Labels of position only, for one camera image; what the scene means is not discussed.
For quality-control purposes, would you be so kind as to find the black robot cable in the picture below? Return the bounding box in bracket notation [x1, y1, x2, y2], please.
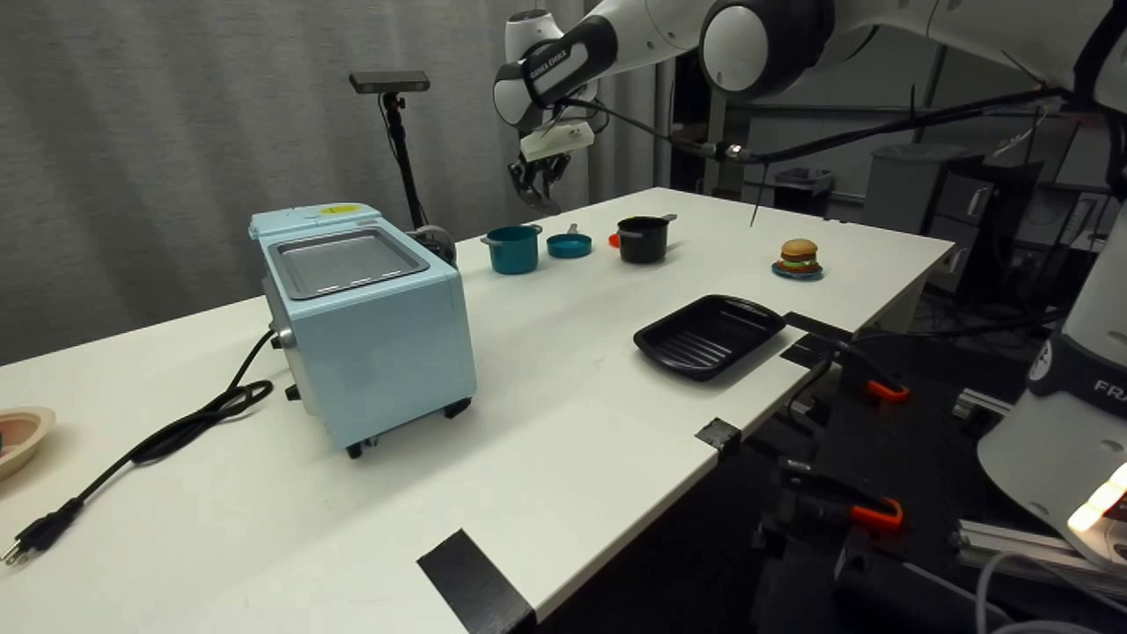
[560, 81, 1127, 226]

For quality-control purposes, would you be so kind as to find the black tape strip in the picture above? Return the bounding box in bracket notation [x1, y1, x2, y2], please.
[695, 416, 744, 453]
[417, 523, 539, 634]

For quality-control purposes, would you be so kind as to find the small dark plate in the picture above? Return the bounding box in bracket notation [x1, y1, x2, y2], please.
[769, 260, 827, 285]

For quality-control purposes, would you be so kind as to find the aluminium frame rail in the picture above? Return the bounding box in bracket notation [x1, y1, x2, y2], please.
[946, 515, 1127, 590]

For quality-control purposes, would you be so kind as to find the black power cord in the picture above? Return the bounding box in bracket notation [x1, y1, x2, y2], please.
[0, 322, 278, 570]

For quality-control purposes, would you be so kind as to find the orange handled clamp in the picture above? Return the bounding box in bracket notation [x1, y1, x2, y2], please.
[770, 453, 910, 542]
[782, 311, 917, 413]

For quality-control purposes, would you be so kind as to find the black camera on stand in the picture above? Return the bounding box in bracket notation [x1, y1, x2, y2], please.
[345, 65, 433, 233]

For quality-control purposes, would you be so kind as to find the black grill tray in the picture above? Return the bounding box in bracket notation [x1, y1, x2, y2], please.
[629, 292, 790, 382]

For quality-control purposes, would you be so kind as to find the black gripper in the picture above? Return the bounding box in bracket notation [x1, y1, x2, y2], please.
[503, 151, 571, 206]

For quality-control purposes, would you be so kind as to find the teal pot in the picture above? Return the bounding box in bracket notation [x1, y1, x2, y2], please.
[480, 222, 544, 277]

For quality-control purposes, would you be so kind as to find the black pot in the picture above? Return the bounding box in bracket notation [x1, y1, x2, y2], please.
[607, 212, 681, 268]

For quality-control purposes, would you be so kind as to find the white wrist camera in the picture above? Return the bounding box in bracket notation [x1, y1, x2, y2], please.
[519, 116, 600, 165]

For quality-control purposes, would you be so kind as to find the grey curtain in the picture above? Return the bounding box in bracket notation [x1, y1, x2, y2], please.
[0, 0, 661, 367]

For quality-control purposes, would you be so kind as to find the grey cabinet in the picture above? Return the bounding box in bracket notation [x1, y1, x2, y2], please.
[859, 142, 1000, 240]

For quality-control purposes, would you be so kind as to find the wooden bowl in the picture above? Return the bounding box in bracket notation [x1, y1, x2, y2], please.
[0, 404, 61, 482]

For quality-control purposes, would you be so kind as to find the light blue toaster oven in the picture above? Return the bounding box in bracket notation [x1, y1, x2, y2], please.
[245, 202, 480, 461]

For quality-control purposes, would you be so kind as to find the toy burger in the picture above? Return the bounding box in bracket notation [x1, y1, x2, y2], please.
[779, 237, 822, 274]

